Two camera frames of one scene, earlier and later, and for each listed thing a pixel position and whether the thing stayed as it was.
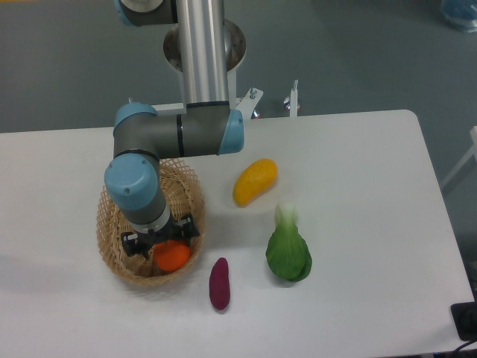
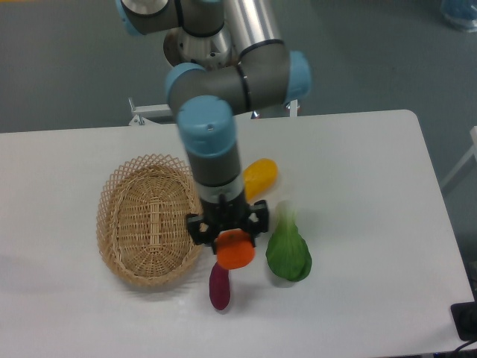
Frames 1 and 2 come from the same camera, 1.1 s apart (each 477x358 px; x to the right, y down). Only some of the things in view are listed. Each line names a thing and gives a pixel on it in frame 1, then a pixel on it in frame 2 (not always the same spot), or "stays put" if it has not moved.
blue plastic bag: x=460 y=13 stays put
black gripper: x=169 y=231 to x=235 y=214
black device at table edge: x=464 y=315 stays put
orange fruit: x=171 y=255 to x=235 y=249
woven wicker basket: x=184 y=196 stays put
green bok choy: x=288 y=253 stays put
